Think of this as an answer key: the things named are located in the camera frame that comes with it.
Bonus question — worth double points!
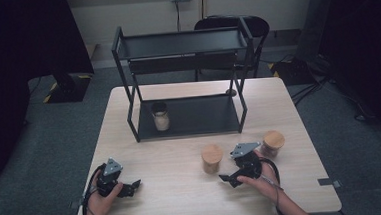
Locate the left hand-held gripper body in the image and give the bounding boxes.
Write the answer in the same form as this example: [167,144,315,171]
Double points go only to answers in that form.
[94,157,127,198]

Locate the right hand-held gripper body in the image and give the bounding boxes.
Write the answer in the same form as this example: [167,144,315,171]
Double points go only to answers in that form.
[230,141,263,181]

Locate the glass jar with cinnamon sticks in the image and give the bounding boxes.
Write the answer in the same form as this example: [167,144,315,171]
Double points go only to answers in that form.
[200,143,225,175]

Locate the black metal shelf rack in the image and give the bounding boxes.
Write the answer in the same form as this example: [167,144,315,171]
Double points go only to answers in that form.
[109,16,260,145]

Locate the person's right hand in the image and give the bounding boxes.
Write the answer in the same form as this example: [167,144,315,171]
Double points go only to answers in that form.
[235,148,283,204]

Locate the person's left hand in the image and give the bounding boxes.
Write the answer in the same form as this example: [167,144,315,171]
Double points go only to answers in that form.
[81,168,126,215]

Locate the wooden-lidded jar with dark spice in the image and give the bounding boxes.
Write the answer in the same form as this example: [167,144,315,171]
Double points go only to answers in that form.
[258,129,287,161]

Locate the grey tape strip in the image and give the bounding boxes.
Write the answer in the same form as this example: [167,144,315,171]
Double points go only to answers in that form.
[317,176,344,190]
[68,199,84,210]

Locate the black-lidded jar with white grains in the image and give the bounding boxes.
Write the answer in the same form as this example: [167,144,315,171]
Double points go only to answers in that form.
[150,101,172,133]

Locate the black stand base striped tape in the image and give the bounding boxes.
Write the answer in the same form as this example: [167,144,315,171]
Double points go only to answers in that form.
[40,71,94,105]

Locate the black floor box striped tape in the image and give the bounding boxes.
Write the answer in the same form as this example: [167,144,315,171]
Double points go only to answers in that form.
[268,57,315,88]

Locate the black chair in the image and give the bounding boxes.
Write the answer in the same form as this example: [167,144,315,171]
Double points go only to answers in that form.
[191,12,274,83]

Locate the dark curtain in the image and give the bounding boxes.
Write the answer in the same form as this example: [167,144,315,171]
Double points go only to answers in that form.
[0,0,102,182]
[315,0,381,153]

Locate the right hand-held gripper black cable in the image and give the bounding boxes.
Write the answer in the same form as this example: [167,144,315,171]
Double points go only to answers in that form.
[260,156,286,215]

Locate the hand-held gripper black cable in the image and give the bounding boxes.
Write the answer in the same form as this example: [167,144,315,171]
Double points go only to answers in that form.
[260,156,286,215]
[79,163,110,215]

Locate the left hand-held gripper black cable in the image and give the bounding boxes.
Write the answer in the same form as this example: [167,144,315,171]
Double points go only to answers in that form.
[79,163,110,215]

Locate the black floor cables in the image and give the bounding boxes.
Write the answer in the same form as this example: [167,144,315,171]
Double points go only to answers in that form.
[288,70,378,126]

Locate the black wall power cable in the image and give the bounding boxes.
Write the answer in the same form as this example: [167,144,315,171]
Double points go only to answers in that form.
[173,0,183,32]

